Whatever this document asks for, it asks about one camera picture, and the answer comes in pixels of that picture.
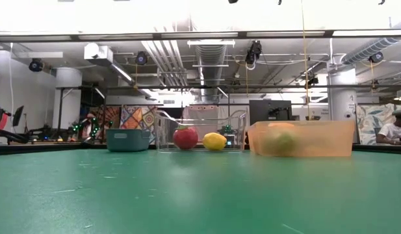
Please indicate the yellow toy lemon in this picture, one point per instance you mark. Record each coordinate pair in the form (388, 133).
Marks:
(214, 141)

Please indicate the silver ceiling air duct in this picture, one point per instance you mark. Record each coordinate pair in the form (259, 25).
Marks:
(210, 55)

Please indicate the overhead light bar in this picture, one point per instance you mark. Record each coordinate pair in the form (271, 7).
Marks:
(187, 35)

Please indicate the small teal plastic basket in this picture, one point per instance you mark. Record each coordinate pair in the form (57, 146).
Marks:
(135, 141)

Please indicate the small monitor on arm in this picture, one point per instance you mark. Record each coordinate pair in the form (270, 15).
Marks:
(18, 115)

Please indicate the translucent orange plastic bin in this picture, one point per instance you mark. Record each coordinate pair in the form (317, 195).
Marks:
(333, 139)

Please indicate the person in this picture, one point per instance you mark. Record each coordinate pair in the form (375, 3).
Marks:
(392, 131)
(88, 128)

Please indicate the light green toy cucumber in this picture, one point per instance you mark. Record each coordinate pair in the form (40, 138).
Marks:
(283, 143)

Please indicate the green table mat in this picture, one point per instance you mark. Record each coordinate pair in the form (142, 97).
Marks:
(200, 195)

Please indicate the clear plastic basket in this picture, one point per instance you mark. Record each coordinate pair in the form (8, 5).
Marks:
(240, 130)

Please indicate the white ceiling light fixture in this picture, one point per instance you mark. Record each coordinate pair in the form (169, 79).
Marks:
(210, 43)

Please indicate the orange patterned painting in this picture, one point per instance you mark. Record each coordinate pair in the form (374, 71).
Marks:
(110, 113)

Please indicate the small box with blue light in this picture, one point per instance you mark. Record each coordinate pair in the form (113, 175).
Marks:
(231, 140)

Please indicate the silver spiral ceiling duct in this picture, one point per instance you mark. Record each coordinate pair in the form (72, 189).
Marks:
(369, 49)

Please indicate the black computer monitor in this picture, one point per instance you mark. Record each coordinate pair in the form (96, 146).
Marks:
(268, 112)

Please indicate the floral wall tapestry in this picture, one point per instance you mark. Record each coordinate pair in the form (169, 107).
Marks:
(372, 118)

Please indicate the large red toy tomato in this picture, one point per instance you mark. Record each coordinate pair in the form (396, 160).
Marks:
(185, 138)

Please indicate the black aluminium table frame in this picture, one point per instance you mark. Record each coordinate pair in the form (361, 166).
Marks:
(41, 149)

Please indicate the white ceiling air unit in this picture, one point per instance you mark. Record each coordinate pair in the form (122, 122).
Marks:
(97, 53)

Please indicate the background black robot arm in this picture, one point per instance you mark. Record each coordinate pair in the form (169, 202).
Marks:
(11, 136)

